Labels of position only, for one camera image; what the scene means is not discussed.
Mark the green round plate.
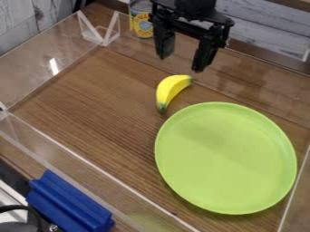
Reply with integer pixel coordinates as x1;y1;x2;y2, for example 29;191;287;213
153;101;296;215

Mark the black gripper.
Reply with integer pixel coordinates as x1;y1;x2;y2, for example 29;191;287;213
149;0;235;73

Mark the clear acrylic triangle bracket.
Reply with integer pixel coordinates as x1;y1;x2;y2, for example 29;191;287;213
77;11;121;47

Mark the black cable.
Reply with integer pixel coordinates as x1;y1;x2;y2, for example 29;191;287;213
0;204;45;232

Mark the clear acrylic front wall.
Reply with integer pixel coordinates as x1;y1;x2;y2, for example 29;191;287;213
0;111;199;232

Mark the blue plastic block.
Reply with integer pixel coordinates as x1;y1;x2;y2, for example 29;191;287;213
26;170;114;232

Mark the yellow labelled tin can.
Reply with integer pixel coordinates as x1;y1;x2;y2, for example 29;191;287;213
128;0;153;39

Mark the yellow toy banana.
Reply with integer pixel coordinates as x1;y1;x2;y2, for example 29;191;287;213
156;75;192;113

